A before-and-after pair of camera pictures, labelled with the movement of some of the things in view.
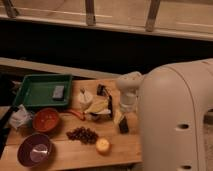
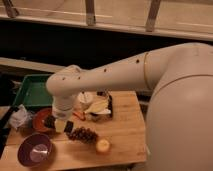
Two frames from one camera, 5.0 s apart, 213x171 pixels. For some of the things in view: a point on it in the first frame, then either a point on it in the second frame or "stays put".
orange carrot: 80,115 stays put
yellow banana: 98,104 stays put
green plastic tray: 37,90 stays put
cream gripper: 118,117 → 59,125
